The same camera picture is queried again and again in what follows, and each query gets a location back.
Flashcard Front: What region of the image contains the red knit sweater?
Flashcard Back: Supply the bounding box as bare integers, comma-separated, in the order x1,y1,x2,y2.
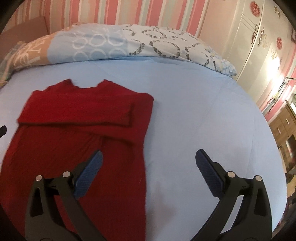
1,80,154,240

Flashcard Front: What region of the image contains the plaid green pink pillow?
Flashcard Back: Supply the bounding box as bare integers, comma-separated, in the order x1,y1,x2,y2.
0,41,27,88

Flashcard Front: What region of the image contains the wooden drawer cabinet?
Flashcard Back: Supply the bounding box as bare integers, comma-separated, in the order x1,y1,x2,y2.
269,101,295,173

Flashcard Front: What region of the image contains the brown headboard panel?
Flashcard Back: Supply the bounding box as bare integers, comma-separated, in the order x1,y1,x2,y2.
0,16,48,62

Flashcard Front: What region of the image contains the patterned blue orange pillow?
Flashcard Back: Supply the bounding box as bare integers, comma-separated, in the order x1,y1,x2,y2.
13,24,237,77

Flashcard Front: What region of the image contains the light blue quilted bedspread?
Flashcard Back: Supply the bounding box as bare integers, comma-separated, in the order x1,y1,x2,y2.
1,57,287,240

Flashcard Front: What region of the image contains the white ornate wardrobe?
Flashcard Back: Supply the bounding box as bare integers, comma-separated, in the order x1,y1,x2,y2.
227,1,293,106

